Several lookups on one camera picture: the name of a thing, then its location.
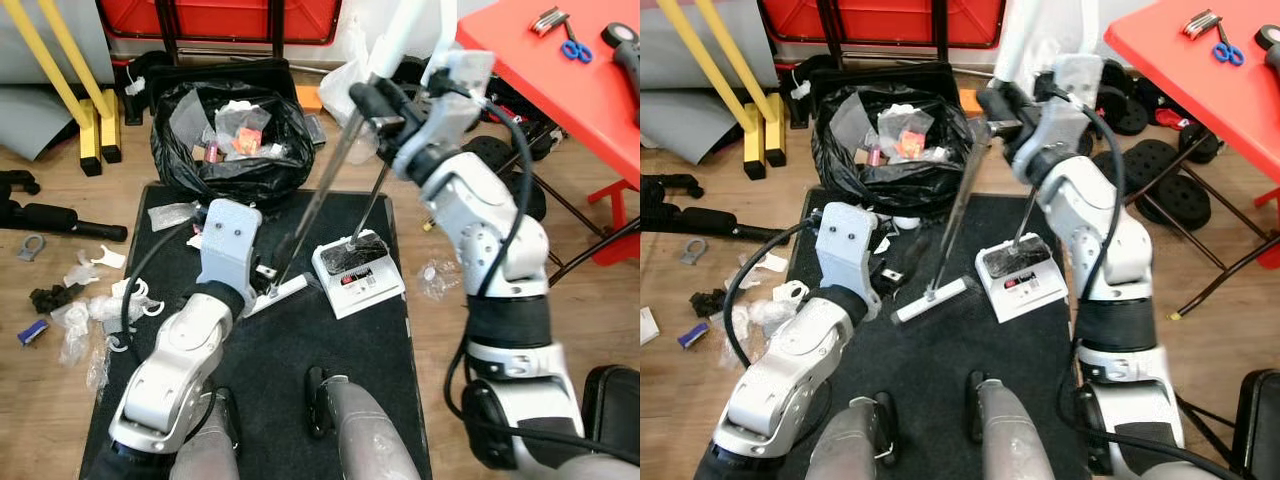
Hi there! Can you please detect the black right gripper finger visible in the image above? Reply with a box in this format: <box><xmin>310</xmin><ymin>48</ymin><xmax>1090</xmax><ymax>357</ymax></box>
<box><xmin>977</xmin><ymin>88</ymin><xmax>1021</xmax><ymax>125</ymax></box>
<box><xmin>348</xmin><ymin>82</ymin><xmax>399</xmax><ymax>119</ymax></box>

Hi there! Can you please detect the black floor mat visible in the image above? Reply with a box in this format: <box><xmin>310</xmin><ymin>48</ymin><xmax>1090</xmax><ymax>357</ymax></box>
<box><xmin>80</xmin><ymin>183</ymin><xmax>433</xmax><ymax>480</ymax></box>
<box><xmin>745</xmin><ymin>190</ymin><xmax>1091</xmax><ymax>480</ymax></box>

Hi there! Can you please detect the clear plastic bag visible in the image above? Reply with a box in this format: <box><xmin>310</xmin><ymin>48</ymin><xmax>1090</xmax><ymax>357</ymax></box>
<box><xmin>318</xmin><ymin>15</ymin><xmax>401</xmax><ymax>166</ymax></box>

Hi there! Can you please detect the black weight plate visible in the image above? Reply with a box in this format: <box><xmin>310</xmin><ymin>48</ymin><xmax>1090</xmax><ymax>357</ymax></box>
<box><xmin>1125</xmin><ymin>138</ymin><xmax>1181</xmax><ymax>191</ymax></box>
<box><xmin>468</xmin><ymin>133</ymin><xmax>523</xmax><ymax>183</ymax></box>
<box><xmin>1150</xmin><ymin>175</ymin><xmax>1213</xmax><ymax>231</ymax></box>
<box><xmin>515</xmin><ymin>172</ymin><xmax>551</xmax><ymax>223</ymax></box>
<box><xmin>1100</xmin><ymin>60</ymin><xmax>1151</xmax><ymax>136</ymax></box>

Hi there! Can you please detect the silver foil packet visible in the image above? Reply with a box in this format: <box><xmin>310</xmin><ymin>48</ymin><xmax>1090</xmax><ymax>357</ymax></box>
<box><xmin>148</xmin><ymin>203</ymin><xmax>201</xmax><ymax>231</ymax></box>

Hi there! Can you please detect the crumpled clear plastic wrap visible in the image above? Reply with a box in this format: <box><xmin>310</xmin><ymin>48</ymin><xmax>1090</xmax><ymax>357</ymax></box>
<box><xmin>735</xmin><ymin>300</ymin><xmax>801</xmax><ymax>341</ymax></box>
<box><xmin>55</xmin><ymin>295</ymin><xmax>126</xmax><ymax>366</ymax></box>

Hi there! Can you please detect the red folded table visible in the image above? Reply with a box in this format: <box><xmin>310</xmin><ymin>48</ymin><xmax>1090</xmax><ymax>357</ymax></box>
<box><xmin>97</xmin><ymin>0</ymin><xmax>343</xmax><ymax>46</ymax></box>
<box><xmin>757</xmin><ymin>0</ymin><xmax>1006</xmax><ymax>49</ymax></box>

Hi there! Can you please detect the clear wrap with white cap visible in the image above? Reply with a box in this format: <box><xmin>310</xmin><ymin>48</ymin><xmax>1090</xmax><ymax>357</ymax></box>
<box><xmin>415</xmin><ymin>260</ymin><xmax>463</xmax><ymax>301</ymax></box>

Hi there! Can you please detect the red standing table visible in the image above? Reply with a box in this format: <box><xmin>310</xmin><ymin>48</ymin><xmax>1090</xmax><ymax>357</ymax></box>
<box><xmin>455</xmin><ymin>0</ymin><xmax>641</xmax><ymax>291</ymax></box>
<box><xmin>1105</xmin><ymin>0</ymin><xmax>1280</xmax><ymax>321</ymax></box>

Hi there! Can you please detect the metal hex key set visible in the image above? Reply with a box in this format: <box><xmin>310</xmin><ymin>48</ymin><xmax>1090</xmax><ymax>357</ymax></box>
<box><xmin>530</xmin><ymin>5</ymin><xmax>571</xmax><ymax>39</ymax></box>
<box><xmin>1180</xmin><ymin>10</ymin><xmax>1223</xmax><ymax>41</ymax></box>

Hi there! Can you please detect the grey left robot leg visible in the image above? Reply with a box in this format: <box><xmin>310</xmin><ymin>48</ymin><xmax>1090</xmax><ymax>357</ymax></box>
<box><xmin>170</xmin><ymin>390</ymin><xmax>241</xmax><ymax>480</ymax></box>
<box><xmin>805</xmin><ymin>395</ymin><xmax>891</xmax><ymax>480</ymax></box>

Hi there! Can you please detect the grey robot leg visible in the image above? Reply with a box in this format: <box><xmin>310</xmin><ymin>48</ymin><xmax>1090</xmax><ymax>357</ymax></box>
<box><xmin>805</xmin><ymin>395</ymin><xmax>891</xmax><ymax>480</ymax></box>
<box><xmin>965</xmin><ymin>370</ymin><xmax>1063</xmax><ymax>480</ymax></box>
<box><xmin>305</xmin><ymin>365</ymin><xmax>421</xmax><ymax>480</ymax></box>
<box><xmin>170</xmin><ymin>390</ymin><xmax>241</xmax><ymax>480</ymax></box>

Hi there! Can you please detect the grey right robot leg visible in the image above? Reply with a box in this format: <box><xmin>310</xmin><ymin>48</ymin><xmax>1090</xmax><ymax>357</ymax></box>
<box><xmin>305</xmin><ymin>365</ymin><xmax>421</xmax><ymax>480</ymax></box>
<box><xmin>965</xmin><ymin>370</ymin><xmax>1063</xmax><ymax>480</ymax></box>

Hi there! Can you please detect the grey rolled mat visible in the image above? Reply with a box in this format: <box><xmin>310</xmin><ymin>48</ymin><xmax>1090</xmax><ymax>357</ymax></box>
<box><xmin>0</xmin><ymin>0</ymin><xmax>116</xmax><ymax>161</ymax></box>
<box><xmin>640</xmin><ymin>0</ymin><xmax>741</xmax><ymax>166</ymax></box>

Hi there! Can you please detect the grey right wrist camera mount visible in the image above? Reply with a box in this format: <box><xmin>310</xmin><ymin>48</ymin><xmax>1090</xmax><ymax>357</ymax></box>
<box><xmin>1010</xmin><ymin>52</ymin><xmax>1106</xmax><ymax>176</ymax></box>
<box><xmin>395</xmin><ymin>50</ymin><xmax>496</xmax><ymax>171</ymax></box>

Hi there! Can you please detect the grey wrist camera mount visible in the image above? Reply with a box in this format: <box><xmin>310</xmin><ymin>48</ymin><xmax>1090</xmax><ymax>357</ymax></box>
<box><xmin>198</xmin><ymin>198</ymin><xmax>264</xmax><ymax>299</ymax></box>
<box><xmin>1010</xmin><ymin>52</ymin><xmax>1106</xmax><ymax>176</ymax></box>
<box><xmin>395</xmin><ymin>50</ymin><xmax>496</xmax><ymax>171</ymax></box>
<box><xmin>815</xmin><ymin>203</ymin><xmax>883</xmax><ymax>321</ymax></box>

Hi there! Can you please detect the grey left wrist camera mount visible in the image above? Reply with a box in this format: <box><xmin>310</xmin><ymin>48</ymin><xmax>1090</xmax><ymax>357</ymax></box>
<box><xmin>815</xmin><ymin>203</ymin><xmax>883</xmax><ymax>321</ymax></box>
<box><xmin>198</xmin><ymin>198</ymin><xmax>264</xmax><ymax>299</ymax></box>

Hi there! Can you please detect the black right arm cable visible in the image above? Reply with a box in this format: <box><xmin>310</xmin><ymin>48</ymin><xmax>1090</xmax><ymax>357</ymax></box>
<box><xmin>445</xmin><ymin>90</ymin><xmax>641</xmax><ymax>469</ymax></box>
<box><xmin>1055</xmin><ymin>100</ymin><xmax>1246</xmax><ymax>480</ymax></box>

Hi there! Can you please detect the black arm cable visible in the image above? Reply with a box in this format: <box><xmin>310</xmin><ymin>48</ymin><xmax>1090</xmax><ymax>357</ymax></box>
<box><xmin>445</xmin><ymin>90</ymin><xmax>641</xmax><ymax>469</ymax></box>
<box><xmin>120</xmin><ymin>218</ymin><xmax>209</xmax><ymax>346</ymax></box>
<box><xmin>722</xmin><ymin>220</ymin><xmax>823</xmax><ymax>366</ymax></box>
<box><xmin>1055</xmin><ymin>100</ymin><xmax>1246</xmax><ymax>480</ymax></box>

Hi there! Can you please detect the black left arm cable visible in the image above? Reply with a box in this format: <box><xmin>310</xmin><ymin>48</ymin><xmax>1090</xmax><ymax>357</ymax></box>
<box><xmin>120</xmin><ymin>218</ymin><xmax>209</xmax><ymax>346</ymax></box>
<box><xmin>722</xmin><ymin>220</ymin><xmax>823</xmax><ymax>366</ymax></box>

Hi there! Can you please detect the yellow tubular frame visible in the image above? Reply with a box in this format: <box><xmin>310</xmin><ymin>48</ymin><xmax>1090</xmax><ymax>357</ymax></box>
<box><xmin>0</xmin><ymin>0</ymin><xmax>123</xmax><ymax>176</ymax></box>
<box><xmin>655</xmin><ymin>0</ymin><xmax>788</xmax><ymax>181</ymax></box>

